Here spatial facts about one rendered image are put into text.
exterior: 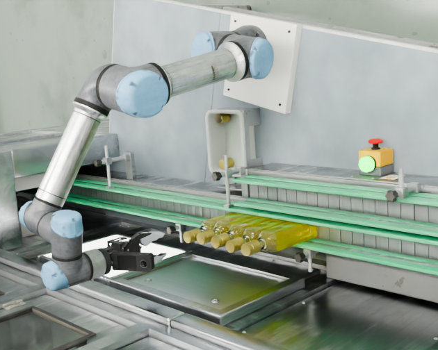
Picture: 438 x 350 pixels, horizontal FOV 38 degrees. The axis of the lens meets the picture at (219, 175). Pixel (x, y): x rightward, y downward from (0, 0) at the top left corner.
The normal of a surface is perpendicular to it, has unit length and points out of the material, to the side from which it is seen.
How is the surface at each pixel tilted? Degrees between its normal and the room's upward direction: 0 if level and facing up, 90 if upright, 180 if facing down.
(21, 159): 90
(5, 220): 90
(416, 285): 0
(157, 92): 83
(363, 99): 0
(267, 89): 0
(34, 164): 90
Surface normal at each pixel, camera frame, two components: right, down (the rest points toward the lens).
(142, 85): 0.61, 0.34
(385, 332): -0.07, -0.98
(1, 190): 0.71, 0.07
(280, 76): -0.71, 0.17
